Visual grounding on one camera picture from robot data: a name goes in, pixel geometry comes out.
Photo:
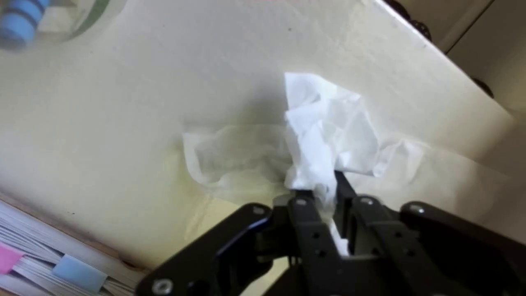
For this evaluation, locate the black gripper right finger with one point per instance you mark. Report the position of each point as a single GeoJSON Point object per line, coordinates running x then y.
{"type": "Point", "coordinates": [415, 247]}

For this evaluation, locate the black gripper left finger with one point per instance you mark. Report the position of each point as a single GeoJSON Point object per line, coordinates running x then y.
{"type": "Point", "coordinates": [246, 247]}

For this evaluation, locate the white paper towel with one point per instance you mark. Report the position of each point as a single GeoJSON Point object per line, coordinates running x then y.
{"type": "Point", "coordinates": [322, 137]}

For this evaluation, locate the book with sticky tabs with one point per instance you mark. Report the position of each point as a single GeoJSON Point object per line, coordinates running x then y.
{"type": "Point", "coordinates": [49, 257]}

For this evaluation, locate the clear plastic cup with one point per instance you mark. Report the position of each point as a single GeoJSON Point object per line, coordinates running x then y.
{"type": "Point", "coordinates": [87, 17]}

